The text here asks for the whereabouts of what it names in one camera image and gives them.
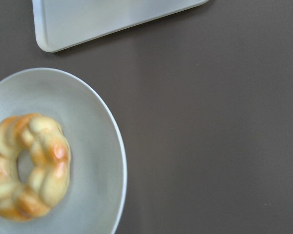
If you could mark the twisted glazed donut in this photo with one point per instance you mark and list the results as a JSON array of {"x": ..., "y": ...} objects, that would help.
[{"x": 47, "y": 183}]

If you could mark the cream rabbit tray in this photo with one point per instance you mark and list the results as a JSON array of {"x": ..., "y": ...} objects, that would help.
[{"x": 61, "y": 24}]

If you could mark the white round plate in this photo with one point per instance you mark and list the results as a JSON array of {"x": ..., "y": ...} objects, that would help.
[{"x": 98, "y": 177}]

